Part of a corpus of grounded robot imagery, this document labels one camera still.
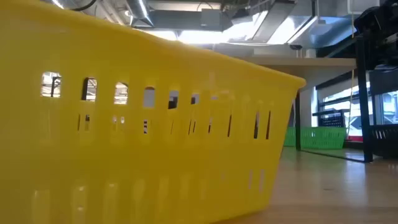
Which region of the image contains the grey ceiling box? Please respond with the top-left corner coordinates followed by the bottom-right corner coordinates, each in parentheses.
top-left (200, 8), bottom-right (224, 31)

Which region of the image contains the black perforated crate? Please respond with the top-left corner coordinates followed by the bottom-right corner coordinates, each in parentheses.
top-left (317, 115), bottom-right (346, 128)

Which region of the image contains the green slotted plastic basket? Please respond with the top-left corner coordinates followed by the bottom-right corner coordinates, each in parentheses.
top-left (283, 126), bottom-right (348, 151)

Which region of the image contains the black slotted plastic basket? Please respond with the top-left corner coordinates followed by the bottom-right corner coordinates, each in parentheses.
top-left (369, 123), bottom-right (398, 159)

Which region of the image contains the round silver duct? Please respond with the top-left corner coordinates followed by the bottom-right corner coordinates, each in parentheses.
top-left (126, 0), bottom-right (155, 27)

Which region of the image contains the yellow slotted plastic basket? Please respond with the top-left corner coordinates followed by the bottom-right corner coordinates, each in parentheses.
top-left (0, 0), bottom-right (307, 224)

